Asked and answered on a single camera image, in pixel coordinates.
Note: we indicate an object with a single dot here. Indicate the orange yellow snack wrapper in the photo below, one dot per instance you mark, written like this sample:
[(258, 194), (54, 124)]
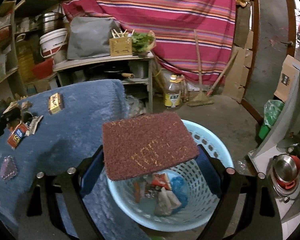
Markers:
[(17, 135)]

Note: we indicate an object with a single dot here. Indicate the stainless steel pot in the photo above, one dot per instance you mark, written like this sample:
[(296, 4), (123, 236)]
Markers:
[(51, 21)]

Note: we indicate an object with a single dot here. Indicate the dark red scouring pad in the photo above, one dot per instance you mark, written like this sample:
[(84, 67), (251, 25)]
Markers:
[(146, 144)]

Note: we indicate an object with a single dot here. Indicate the yellow utensil holder box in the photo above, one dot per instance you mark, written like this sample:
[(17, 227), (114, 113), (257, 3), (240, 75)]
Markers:
[(120, 43)]

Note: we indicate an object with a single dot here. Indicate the green leafy vegetables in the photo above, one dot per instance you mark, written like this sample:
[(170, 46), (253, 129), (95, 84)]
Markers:
[(142, 43)]

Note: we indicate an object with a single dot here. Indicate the grey crumpled wrapper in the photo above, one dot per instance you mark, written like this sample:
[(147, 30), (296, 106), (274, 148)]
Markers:
[(167, 202)]

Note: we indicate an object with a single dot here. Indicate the silver patterned wrapper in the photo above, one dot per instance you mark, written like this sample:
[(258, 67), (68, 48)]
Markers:
[(32, 128)]

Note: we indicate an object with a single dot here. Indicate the grey fabric cover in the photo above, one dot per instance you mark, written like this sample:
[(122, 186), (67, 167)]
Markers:
[(89, 37)]

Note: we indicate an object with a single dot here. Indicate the steel bowl red pot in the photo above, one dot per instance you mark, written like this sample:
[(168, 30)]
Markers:
[(285, 174)]

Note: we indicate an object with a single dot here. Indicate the straw broom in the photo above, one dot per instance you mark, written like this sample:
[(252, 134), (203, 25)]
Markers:
[(200, 99)]

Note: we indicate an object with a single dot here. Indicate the yellow oil bottle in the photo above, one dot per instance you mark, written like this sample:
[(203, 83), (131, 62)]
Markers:
[(172, 94)]

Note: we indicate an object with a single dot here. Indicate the blue textured table cloth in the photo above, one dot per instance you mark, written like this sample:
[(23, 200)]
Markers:
[(61, 141)]

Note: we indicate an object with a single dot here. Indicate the white plastic bucket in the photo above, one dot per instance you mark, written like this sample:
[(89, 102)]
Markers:
[(54, 45)]

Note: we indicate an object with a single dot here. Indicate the blue crumpled plastic bag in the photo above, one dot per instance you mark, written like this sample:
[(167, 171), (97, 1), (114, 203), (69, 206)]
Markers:
[(181, 191)]

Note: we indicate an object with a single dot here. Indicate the light blue laundry basket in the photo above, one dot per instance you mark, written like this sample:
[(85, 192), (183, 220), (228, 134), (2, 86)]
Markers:
[(198, 211)]

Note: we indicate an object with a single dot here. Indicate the striped pink red curtain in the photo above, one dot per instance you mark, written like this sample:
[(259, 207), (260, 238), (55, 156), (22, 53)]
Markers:
[(173, 22)]

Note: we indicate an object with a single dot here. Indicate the yellow rectangular box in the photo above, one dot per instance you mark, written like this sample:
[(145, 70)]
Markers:
[(55, 103)]

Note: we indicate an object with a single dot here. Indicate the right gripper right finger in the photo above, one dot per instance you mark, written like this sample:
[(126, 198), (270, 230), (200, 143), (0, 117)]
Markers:
[(259, 219)]

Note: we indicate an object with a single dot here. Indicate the red plastic basket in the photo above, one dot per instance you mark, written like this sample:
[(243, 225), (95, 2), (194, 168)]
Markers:
[(43, 69)]

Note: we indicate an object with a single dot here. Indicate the green plastic bag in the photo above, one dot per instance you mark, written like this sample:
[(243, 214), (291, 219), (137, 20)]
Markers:
[(272, 110)]

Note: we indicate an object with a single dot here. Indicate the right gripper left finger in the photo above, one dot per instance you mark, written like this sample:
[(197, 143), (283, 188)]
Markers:
[(42, 218)]

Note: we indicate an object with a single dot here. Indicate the low wooden side table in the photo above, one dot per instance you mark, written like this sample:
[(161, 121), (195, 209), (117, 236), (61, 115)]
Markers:
[(135, 73)]

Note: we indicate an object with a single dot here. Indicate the clear plastic wrapper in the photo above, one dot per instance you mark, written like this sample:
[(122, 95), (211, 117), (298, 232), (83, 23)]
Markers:
[(148, 186)]

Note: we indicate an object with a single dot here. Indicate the crumpled brown cardboard piece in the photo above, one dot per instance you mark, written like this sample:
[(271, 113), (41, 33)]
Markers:
[(26, 105)]

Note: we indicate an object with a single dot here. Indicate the wooden shelf unit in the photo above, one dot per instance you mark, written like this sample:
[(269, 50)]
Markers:
[(11, 83)]

